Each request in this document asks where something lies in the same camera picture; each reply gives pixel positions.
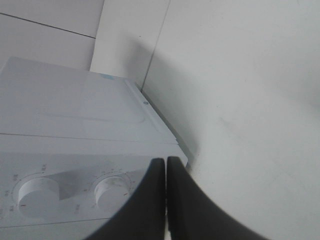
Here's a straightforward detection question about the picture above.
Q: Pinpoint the white microwave oven body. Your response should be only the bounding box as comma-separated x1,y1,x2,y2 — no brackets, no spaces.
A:
0,57,188,228

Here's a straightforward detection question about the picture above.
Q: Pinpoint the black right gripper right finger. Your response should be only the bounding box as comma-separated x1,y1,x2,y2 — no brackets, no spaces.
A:
166,156,255,240

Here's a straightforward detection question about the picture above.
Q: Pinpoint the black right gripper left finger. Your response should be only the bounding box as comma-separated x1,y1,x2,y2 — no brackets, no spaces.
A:
87,158,166,240

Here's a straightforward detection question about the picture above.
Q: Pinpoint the upper white power knob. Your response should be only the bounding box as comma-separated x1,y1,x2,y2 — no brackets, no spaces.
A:
17,177,60,218

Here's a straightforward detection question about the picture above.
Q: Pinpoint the white timer knob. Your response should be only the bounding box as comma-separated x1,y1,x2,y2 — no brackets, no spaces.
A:
94,176,130,209

